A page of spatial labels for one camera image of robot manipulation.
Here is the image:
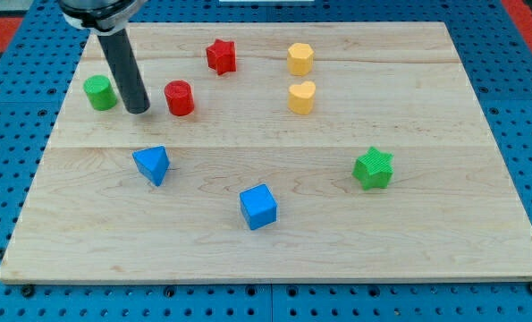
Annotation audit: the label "blue triangle block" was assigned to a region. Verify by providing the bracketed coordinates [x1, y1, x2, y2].
[132, 146, 170, 186]

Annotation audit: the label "light wooden board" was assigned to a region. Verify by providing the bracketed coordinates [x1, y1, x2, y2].
[0, 22, 532, 284]

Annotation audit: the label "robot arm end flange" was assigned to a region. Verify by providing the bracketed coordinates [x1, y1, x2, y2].
[58, 0, 147, 36]

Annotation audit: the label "yellow heart block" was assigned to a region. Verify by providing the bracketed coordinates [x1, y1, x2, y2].
[288, 80, 317, 115]

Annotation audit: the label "green cylinder block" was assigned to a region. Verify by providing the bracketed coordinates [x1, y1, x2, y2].
[83, 75, 117, 111]

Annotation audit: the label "red cylinder block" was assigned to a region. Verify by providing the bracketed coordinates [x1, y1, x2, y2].
[164, 80, 194, 116]

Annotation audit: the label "blue cube block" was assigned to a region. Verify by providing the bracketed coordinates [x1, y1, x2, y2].
[239, 183, 277, 230]

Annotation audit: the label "green star block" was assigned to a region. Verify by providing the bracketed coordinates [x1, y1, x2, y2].
[351, 147, 394, 191]

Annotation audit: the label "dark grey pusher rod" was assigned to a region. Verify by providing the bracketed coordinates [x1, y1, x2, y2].
[97, 29, 150, 114]

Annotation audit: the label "red star block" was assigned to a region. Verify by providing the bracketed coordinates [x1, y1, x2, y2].
[206, 38, 237, 75]

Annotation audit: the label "yellow hexagon block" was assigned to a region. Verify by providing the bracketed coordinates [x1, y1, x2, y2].
[287, 43, 315, 76]

